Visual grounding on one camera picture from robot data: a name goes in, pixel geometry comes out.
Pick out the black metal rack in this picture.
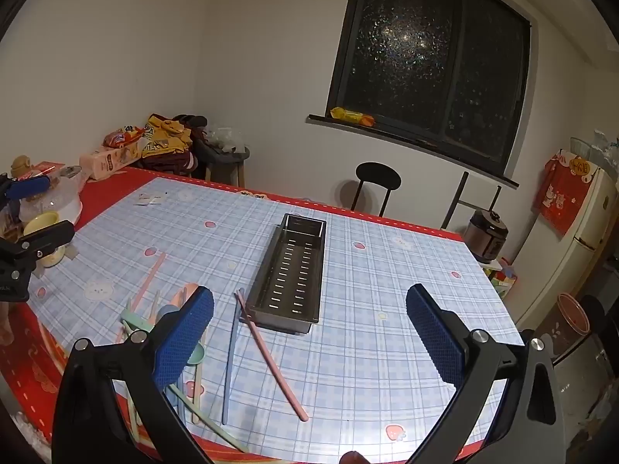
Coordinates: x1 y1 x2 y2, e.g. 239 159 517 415
440 171 504 230

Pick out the rice cooker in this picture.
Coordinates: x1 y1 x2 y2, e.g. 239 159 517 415
465 209 510 264

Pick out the person's left hand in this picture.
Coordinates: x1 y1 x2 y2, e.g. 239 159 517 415
0 300 15 347

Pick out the green chopstick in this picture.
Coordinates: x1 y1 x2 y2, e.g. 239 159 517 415
169 387 248 454

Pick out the red printed cloth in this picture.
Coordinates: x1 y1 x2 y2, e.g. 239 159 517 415
534 150 600 237

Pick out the beige chopstick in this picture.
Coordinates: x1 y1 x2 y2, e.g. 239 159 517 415
192 367 202 425

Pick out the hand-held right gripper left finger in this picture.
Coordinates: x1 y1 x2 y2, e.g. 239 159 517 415
51 285 216 464

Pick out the orange snack bag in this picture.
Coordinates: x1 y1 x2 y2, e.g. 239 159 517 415
103 125 148 148

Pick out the green spoon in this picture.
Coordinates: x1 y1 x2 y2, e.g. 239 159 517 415
120 308 208 367

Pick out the pink spoon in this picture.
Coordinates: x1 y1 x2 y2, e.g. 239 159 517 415
169 283 200 312

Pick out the dark window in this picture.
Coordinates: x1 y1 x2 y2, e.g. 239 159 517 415
326 0 533 177

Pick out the pile of clothes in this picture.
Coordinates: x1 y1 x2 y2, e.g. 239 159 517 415
140 113 209 177

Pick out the perforated metal utensil tray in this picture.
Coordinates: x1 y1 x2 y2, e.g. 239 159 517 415
245 213 328 335

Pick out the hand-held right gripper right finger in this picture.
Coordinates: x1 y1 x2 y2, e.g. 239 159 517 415
405 283 568 464

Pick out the pink chopstick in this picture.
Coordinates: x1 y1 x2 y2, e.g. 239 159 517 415
116 251 168 344
234 288 310 422

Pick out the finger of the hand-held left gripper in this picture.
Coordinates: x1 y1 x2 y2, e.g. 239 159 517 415
0 219 76 274
0 174 53 204

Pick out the clear plastic bag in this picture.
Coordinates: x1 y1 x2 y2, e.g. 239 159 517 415
205 127 247 153

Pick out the blue spoon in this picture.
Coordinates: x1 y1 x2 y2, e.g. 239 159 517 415
156 304 182 329

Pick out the cream refrigerator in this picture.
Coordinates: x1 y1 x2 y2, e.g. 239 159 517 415
503 164 619 334

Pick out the yellow orange snack packet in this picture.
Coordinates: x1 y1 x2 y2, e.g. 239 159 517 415
330 106 375 127

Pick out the dark windowsill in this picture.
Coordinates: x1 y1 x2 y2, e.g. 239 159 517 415
307 113 519 189

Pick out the pink tissue pack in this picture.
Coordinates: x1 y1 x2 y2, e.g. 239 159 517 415
79 142 143 181

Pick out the yellow cup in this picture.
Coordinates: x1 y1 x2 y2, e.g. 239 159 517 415
23 210 66 268

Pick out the blue chopstick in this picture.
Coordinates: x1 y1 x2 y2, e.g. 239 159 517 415
221 295 243 425

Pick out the blue plaid tablecloth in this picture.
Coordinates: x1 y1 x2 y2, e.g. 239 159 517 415
26 176 525 457

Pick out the black round-back chair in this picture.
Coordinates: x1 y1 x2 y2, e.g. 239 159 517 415
351 162 402 217

